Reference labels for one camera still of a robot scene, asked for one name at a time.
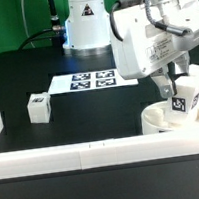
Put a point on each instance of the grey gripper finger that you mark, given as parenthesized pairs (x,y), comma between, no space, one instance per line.
(181,64)
(163,82)

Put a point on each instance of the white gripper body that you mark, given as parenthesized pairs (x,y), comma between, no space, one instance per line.
(144,48)

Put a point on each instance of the white round stool seat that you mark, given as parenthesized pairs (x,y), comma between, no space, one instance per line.
(153,121)

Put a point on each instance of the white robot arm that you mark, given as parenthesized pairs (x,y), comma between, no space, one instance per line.
(89,25)

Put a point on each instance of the white fiducial marker sheet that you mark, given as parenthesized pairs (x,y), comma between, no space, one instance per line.
(88,81)

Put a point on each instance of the white front fence bar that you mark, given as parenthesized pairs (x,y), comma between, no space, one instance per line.
(82,156)

